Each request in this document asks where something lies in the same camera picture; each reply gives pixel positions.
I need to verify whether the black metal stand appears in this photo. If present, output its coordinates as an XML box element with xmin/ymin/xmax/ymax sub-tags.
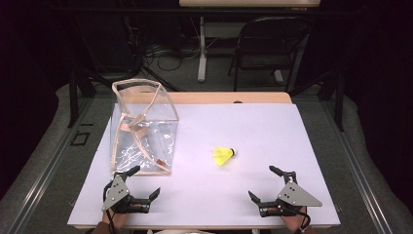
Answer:
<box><xmin>66</xmin><ymin>69</ymin><xmax>98</xmax><ymax>129</ymax></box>
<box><xmin>319</xmin><ymin>69</ymin><xmax>346</xmax><ymax>133</ymax></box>

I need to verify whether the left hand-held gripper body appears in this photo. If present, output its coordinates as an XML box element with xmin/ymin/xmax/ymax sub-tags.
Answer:
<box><xmin>101</xmin><ymin>175</ymin><xmax>153</xmax><ymax>215</ymax></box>

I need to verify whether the desk with white leg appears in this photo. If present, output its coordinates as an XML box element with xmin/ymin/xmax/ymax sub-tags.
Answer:
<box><xmin>178</xmin><ymin>0</ymin><xmax>321</xmax><ymax>84</ymax></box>

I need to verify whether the wooden table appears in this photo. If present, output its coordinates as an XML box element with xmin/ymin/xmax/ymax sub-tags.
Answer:
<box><xmin>161</xmin><ymin>92</ymin><xmax>293</xmax><ymax>105</ymax></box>

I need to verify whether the person's right hand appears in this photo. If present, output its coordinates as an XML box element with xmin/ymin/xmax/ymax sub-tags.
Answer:
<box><xmin>280</xmin><ymin>206</ymin><xmax>310</xmax><ymax>233</ymax></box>

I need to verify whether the transparent bag with beige trim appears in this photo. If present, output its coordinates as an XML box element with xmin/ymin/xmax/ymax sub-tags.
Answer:
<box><xmin>110</xmin><ymin>78</ymin><xmax>180</xmax><ymax>176</ymax></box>

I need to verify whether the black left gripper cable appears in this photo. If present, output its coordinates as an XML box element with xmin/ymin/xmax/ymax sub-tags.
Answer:
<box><xmin>102</xmin><ymin>181</ymin><xmax>118</xmax><ymax>234</ymax></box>

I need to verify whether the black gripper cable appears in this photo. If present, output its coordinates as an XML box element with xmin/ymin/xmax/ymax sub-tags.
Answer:
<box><xmin>102</xmin><ymin>181</ymin><xmax>118</xmax><ymax>234</ymax></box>
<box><xmin>297</xmin><ymin>213</ymin><xmax>312</xmax><ymax>234</ymax></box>

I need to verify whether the person's left hand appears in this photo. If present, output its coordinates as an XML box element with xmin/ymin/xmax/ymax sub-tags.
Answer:
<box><xmin>102</xmin><ymin>209</ymin><xmax>131</xmax><ymax>229</ymax></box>

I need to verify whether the black folding chair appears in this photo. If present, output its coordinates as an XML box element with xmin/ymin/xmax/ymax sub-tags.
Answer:
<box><xmin>228</xmin><ymin>16</ymin><xmax>313</xmax><ymax>94</ymax></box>

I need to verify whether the bundle of floor cables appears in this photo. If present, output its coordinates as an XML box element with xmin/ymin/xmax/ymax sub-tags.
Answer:
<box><xmin>142</xmin><ymin>40</ymin><xmax>204</xmax><ymax>72</ymax></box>

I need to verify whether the white table mat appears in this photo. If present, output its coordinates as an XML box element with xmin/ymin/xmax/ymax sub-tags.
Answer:
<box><xmin>67</xmin><ymin>102</ymin><xmax>341</xmax><ymax>230</ymax></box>

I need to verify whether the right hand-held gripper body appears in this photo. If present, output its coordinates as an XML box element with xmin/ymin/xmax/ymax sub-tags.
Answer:
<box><xmin>258</xmin><ymin>171</ymin><xmax>323</xmax><ymax>218</ymax></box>

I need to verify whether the black tripod leg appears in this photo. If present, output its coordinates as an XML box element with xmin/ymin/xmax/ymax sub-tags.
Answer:
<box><xmin>139</xmin><ymin>64</ymin><xmax>183</xmax><ymax>93</ymax></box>

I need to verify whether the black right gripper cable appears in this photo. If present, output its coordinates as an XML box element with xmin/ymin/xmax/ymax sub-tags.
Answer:
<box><xmin>297</xmin><ymin>213</ymin><xmax>312</xmax><ymax>234</ymax></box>

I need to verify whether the yellow shuttlecock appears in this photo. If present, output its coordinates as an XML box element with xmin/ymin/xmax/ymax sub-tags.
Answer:
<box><xmin>212</xmin><ymin>146</ymin><xmax>237</xmax><ymax>167</ymax></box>

